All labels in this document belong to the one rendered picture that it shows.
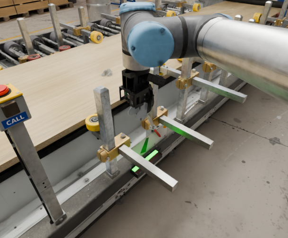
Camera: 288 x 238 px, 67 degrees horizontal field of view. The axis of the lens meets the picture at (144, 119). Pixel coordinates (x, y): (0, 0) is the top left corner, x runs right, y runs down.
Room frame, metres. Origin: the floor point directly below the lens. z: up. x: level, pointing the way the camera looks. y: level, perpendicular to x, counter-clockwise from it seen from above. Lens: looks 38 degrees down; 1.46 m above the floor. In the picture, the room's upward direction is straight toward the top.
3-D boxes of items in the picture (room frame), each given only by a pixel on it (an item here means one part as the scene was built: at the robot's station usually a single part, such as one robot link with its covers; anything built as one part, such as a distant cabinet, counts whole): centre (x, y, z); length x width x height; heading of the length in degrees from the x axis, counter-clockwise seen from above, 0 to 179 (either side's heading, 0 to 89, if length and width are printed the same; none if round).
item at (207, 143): (0.76, -0.11, 0.84); 0.43 x 0.03 x 0.04; 48
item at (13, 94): (0.40, 0.31, 1.18); 0.07 x 0.07 x 0.08; 48
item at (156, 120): (0.79, -0.05, 0.85); 0.14 x 0.06 x 0.05; 138
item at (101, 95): (0.59, 0.13, 0.89); 0.04 x 0.04 x 0.48; 48
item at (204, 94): (1.15, -0.37, 0.93); 0.04 x 0.04 x 0.48; 48
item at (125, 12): (0.60, 0.02, 1.30); 0.10 x 0.09 x 0.12; 11
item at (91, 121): (0.71, 0.20, 0.85); 0.08 x 0.08 x 0.11
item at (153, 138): (0.74, -0.03, 0.75); 0.26 x 0.01 x 0.10; 138
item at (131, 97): (0.60, 0.02, 1.13); 0.09 x 0.08 x 0.12; 138
